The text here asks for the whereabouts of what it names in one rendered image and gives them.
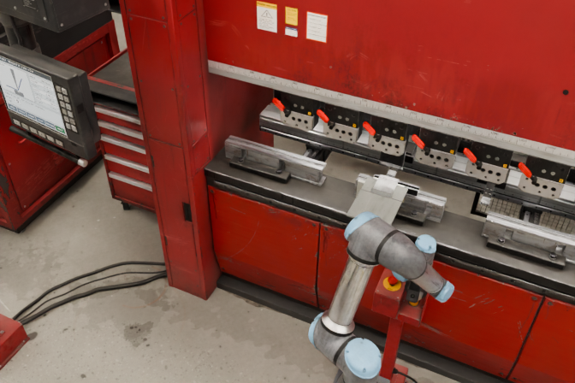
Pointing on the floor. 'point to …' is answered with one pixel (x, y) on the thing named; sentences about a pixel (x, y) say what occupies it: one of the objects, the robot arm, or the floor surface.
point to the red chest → (122, 140)
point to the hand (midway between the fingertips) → (413, 300)
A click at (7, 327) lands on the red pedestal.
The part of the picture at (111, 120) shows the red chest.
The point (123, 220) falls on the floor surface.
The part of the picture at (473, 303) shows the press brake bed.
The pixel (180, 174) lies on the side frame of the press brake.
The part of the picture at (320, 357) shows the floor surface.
